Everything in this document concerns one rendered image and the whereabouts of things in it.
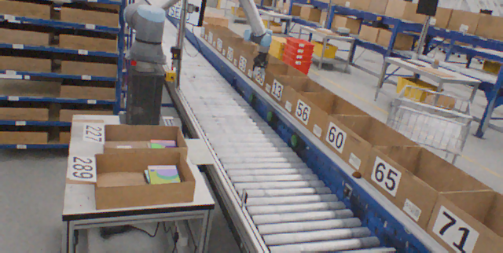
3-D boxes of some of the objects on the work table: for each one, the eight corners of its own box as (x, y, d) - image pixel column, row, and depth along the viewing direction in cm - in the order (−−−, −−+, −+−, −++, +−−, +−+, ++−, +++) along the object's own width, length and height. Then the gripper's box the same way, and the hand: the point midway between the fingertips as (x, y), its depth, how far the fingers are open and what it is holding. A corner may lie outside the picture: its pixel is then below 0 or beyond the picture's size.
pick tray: (93, 174, 172) (93, 153, 169) (179, 169, 188) (181, 151, 185) (95, 210, 148) (96, 188, 145) (194, 202, 164) (196, 181, 161)
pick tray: (102, 141, 202) (103, 123, 199) (177, 141, 217) (178, 125, 214) (102, 168, 178) (104, 148, 174) (186, 166, 192) (189, 148, 189)
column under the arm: (121, 130, 219) (124, 74, 208) (118, 113, 241) (121, 61, 231) (167, 130, 229) (173, 77, 219) (160, 115, 252) (165, 65, 241)
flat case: (152, 159, 190) (152, 155, 189) (149, 142, 207) (150, 140, 206) (180, 159, 194) (180, 156, 193) (175, 143, 211) (176, 141, 210)
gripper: (258, 52, 283) (253, 80, 290) (273, 53, 287) (267, 81, 294) (254, 49, 290) (249, 77, 297) (268, 51, 295) (263, 78, 302)
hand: (257, 76), depth 298 cm, fingers open, 5 cm apart
